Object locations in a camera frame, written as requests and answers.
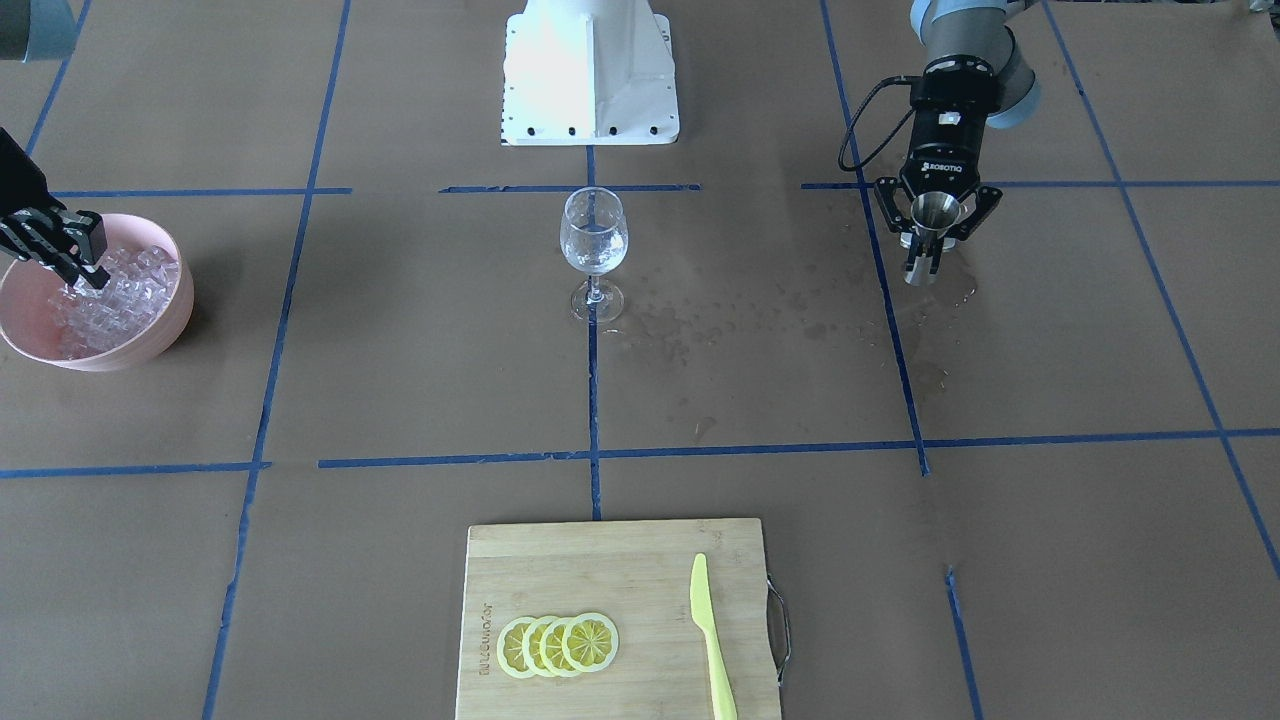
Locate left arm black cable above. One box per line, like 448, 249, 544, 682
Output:
838, 76, 922, 173

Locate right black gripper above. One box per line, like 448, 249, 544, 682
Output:
1, 128, 110, 290

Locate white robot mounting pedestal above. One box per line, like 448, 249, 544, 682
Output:
500, 1, 681, 147

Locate pink bowl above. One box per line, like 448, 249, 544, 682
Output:
3, 214, 195, 372

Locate lemon slice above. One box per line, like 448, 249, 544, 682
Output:
539, 618, 580, 678
561, 612, 620, 673
521, 615, 559, 678
498, 616, 536, 679

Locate bamboo cutting board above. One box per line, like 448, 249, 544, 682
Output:
454, 518, 782, 719

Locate clear wine glass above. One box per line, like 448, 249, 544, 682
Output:
559, 186, 628, 325

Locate pile of clear ice cubes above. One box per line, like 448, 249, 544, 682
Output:
49, 246, 180, 360

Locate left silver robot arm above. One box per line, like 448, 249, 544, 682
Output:
877, 1, 1042, 265

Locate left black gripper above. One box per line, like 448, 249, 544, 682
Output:
874, 108, 1004, 249

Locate yellow plastic knife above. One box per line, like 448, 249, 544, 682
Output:
689, 553, 739, 719

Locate steel cocktail jigger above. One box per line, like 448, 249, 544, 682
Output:
902, 191, 963, 287

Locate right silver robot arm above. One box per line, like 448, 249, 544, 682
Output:
1, 1, 110, 290

